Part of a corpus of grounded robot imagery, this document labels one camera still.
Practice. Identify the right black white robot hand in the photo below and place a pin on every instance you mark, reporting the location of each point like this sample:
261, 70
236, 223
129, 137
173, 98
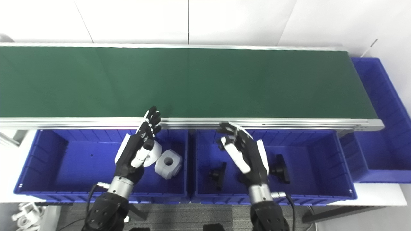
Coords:
253, 157

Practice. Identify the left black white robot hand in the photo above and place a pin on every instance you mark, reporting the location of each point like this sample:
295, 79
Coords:
130, 157

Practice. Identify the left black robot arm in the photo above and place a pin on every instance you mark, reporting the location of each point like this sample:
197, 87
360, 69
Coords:
106, 211

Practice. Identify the white rounded part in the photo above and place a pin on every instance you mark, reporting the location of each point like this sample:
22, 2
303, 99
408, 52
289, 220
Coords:
156, 152

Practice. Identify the white block part with hole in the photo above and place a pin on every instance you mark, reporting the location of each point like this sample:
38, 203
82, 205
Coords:
168, 172

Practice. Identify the blue plastic bin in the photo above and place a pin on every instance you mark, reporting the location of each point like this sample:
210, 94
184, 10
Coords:
382, 150
311, 179
70, 163

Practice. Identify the green conveyor belt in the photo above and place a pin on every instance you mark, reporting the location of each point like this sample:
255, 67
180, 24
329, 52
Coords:
192, 83

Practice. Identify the aluminium conveyor leg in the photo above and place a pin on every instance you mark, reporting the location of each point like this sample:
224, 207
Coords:
6, 138

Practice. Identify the grey conveyor end housing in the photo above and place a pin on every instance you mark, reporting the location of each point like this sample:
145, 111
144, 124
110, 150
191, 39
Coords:
4, 38

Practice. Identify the white plastic parts pile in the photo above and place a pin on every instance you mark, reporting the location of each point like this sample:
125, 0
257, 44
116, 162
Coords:
27, 215

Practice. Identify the dark metal frame bar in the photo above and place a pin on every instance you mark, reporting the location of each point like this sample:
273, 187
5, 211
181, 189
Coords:
337, 213

